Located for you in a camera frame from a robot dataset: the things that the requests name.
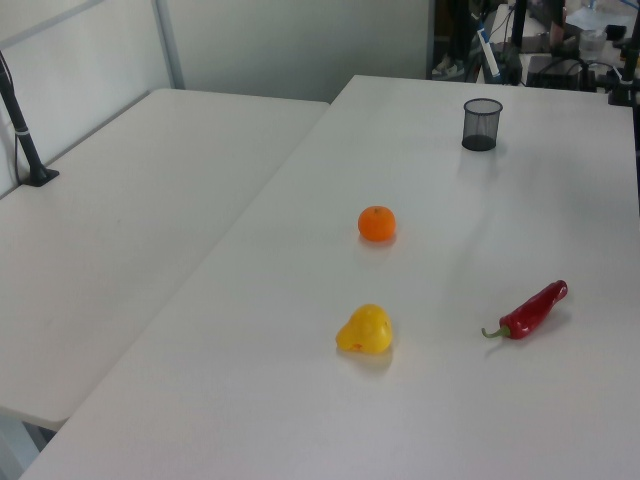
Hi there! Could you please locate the black camera stand pole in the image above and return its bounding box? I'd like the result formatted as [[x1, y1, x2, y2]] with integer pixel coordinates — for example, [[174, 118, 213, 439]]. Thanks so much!
[[0, 49, 61, 188]]

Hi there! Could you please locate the clear plastic cup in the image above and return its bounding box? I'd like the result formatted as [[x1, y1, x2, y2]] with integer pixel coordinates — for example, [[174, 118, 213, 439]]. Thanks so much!
[[578, 28, 608, 62]]

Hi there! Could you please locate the blue white marker pen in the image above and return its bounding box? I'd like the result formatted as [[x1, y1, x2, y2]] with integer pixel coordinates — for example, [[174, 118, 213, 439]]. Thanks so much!
[[476, 18, 503, 82]]

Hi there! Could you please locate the white shoe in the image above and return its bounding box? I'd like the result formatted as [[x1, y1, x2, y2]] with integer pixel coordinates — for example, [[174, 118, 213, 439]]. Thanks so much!
[[431, 54, 466, 78]]

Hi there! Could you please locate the orange mandarin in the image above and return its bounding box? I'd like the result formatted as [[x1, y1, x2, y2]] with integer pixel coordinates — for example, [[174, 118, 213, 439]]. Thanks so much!
[[357, 204, 397, 244]]

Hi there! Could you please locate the thin black pole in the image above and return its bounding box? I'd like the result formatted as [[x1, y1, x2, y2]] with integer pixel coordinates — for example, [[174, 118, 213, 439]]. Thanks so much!
[[510, 0, 528, 85]]

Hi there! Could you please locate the black mesh pen cup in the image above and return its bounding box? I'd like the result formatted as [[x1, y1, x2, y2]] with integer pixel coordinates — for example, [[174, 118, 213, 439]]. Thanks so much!
[[461, 97, 504, 151]]

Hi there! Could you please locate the black clamp stand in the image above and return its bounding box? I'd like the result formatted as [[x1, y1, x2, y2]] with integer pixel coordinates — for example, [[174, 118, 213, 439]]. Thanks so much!
[[606, 29, 640, 107]]

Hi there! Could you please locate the black flat box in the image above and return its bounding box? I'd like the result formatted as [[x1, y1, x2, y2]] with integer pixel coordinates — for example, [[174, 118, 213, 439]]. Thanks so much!
[[526, 54, 601, 92]]

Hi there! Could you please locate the red chili pepper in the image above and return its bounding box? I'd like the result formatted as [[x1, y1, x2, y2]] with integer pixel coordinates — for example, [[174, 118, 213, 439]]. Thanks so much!
[[481, 279, 569, 343]]

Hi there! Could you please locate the grey partition frame post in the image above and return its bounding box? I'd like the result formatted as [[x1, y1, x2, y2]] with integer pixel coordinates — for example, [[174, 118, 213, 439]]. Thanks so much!
[[153, 0, 187, 92]]

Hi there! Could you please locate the dark trouser leg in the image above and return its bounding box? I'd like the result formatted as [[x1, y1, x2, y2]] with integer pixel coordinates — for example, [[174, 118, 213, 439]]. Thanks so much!
[[449, 0, 474, 64]]

